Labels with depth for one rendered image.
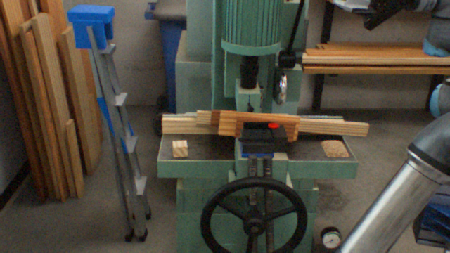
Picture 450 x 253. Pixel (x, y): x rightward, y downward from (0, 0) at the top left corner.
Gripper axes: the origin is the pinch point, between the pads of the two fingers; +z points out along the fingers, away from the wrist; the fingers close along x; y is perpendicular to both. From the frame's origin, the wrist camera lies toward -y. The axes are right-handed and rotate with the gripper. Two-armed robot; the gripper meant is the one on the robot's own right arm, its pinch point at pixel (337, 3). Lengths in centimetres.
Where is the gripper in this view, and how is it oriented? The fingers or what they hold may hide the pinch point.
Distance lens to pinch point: 130.0
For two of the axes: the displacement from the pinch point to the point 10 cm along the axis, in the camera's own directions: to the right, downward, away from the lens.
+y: 0.5, -5.0, -8.6
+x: 0.2, 8.6, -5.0
